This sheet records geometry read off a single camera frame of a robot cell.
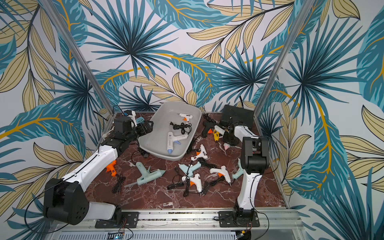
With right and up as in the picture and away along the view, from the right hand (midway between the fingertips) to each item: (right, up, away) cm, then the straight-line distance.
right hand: (228, 141), depth 103 cm
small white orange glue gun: (-29, +16, +11) cm, 35 cm away
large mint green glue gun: (-51, -18, -19) cm, 57 cm away
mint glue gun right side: (+3, -18, -15) cm, 23 cm away
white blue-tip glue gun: (-38, +2, -3) cm, 38 cm away
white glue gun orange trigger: (-23, -21, -17) cm, 35 cm away
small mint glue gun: (-27, -15, -15) cm, 34 cm away
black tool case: (+6, +19, +15) cm, 25 cm away
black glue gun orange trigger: (-12, +11, +7) cm, 18 cm away
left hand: (-50, +10, -19) cm, 54 cm away
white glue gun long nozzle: (-7, -16, -15) cm, 23 cm away
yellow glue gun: (-8, +4, +1) cm, 9 cm away
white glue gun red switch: (-18, -8, -8) cm, 21 cm away
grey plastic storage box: (-37, +9, +4) cm, 38 cm away
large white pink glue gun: (-4, +7, +1) cm, 8 cm away
